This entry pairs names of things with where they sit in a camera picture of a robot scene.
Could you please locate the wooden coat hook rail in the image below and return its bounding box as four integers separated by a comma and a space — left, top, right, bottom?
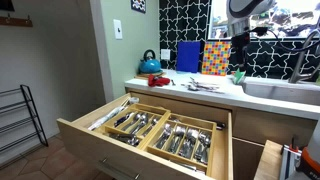
0, 14, 34, 28

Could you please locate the silver faucet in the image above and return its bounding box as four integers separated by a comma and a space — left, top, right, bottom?
288, 29, 320, 84

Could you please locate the white wall outlet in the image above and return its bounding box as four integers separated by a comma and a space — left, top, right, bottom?
160, 48, 171, 61

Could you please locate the colourful checkered board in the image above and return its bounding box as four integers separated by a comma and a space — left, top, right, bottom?
201, 40, 232, 77

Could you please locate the bamboo cutlery organizer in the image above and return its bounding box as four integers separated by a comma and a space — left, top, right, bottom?
104, 102, 172, 150
145, 112, 218, 177

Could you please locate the long silver knife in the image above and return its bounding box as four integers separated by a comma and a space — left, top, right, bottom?
168, 160, 206, 175

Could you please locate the silver drawer handle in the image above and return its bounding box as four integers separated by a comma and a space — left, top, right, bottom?
97, 157, 142, 180

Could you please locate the green sponge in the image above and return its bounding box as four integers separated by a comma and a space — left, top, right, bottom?
232, 68, 247, 85

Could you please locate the window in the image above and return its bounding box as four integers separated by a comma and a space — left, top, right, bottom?
207, 0, 320, 41

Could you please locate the wooden block stand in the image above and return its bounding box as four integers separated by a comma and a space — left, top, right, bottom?
254, 139, 284, 180

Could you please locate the black metal shoe rack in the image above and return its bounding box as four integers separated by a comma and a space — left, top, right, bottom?
0, 84, 50, 154

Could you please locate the wooden kitchen cabinet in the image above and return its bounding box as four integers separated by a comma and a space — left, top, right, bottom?
126, 87, 318, 180

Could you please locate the steel kitchen sink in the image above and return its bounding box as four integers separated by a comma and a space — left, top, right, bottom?
242, 77, 320, 106

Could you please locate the clear plastic bag of utensils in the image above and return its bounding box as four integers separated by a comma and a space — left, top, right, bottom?
87, 96, 140, 132

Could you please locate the blue kettle with black handle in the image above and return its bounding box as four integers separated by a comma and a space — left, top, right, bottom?
138, 49, 163, 75

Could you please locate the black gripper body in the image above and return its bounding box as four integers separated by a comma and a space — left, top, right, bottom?
230, 31, 252, 56

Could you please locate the wooden drawer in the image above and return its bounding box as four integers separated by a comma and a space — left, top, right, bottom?
56, 92, 234, 180

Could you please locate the orange black clamp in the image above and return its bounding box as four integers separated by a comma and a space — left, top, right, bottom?
296, 146, 320, 180

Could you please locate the large silver spoon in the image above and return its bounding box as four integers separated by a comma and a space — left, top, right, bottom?
189, 76, 218, 86

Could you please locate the red cloth pot holder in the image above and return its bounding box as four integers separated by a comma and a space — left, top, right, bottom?
147, 74, 171, 88

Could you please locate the silver blue rail clamp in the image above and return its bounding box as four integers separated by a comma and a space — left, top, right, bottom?
279, 134, 303, 180

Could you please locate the white light switch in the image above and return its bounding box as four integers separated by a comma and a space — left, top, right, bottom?
112, 18, 124, 41

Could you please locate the wooden board under kettle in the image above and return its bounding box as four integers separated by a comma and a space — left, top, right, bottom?
134, 70, 167, 80

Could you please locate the dark silver cutlery piece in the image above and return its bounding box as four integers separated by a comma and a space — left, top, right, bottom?
109, 133, 141, 147

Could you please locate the silver table knife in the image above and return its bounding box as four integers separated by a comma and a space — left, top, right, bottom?
188, 83, 223, 92

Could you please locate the blue cutting board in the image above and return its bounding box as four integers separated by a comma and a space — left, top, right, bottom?
175, 40, 202, 74

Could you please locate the patterned wall tile picture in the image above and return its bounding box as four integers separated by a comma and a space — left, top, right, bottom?
130, 0, 147, 14

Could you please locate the dark small spoon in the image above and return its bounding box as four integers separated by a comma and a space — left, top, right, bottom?
113, 112, 135, 128

